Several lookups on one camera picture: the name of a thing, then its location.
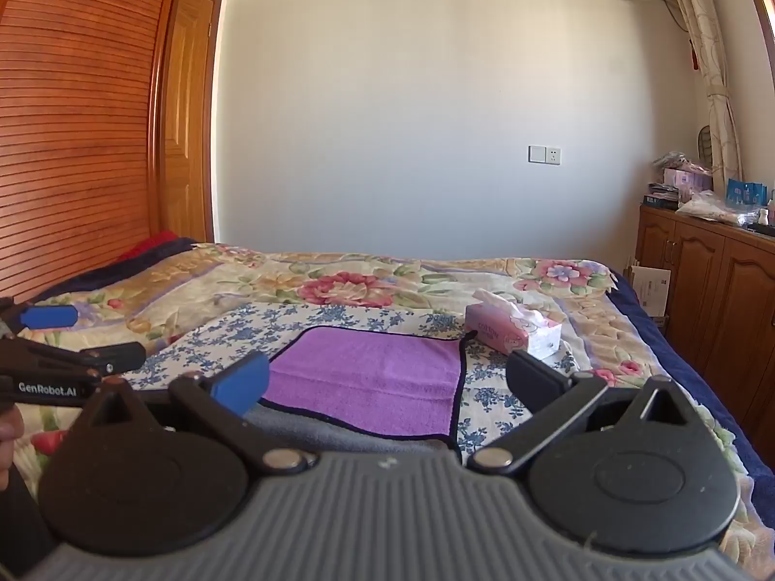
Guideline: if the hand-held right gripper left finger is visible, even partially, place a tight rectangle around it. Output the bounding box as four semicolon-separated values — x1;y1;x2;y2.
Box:
77;350;320;476

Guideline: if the clear plastic bag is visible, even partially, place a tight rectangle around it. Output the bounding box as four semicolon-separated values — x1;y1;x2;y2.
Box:
675;190;761;226

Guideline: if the wooden door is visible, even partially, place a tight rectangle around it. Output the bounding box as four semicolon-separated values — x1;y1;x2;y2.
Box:
158;0;224;245

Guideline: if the red cloth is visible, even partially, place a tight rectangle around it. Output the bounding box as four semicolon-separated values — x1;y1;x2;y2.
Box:
118;230;181;259

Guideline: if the louvered wooden wardrobe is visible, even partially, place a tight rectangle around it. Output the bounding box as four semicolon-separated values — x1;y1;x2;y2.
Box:
0;0;196;307

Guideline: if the patterned beige curtain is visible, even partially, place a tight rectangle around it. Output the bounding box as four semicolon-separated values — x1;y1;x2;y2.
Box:
659;0;743;196

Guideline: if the blue floral white cloth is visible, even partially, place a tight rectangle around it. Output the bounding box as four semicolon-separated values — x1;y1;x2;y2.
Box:
124;303;607;468

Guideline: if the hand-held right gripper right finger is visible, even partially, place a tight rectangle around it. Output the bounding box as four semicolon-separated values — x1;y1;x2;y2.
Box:
467;348;704;473

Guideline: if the woven hand fan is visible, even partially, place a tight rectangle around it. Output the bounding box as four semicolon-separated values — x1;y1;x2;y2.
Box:
694;124;716;166

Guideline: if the blue packet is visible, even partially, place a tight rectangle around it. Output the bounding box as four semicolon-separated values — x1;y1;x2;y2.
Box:
727;180;770;210

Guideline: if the stack of books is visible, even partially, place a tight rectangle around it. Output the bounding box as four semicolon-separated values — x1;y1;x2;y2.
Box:
643;182;680;211

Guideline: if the grey towel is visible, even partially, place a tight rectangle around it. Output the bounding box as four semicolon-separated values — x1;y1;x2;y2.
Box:
245;402;462;459

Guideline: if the purple towel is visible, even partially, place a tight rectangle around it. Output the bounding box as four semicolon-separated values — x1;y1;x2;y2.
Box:
259;325;479;442

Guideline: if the pink tissue box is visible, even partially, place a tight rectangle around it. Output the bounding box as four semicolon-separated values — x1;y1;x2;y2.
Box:
464;289;563;360

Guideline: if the floral bedspread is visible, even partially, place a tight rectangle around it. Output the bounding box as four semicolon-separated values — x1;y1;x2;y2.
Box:
12;242;775;580

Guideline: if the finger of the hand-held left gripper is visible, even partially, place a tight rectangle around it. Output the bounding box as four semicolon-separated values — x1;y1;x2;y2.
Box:
0;334;148;380
0;296;79;334

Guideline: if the person's left hand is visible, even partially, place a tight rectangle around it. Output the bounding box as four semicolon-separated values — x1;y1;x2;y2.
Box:
0;405;26;492

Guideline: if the wooden cabinet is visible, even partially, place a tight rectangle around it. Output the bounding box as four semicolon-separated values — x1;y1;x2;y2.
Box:
630;202;775;456

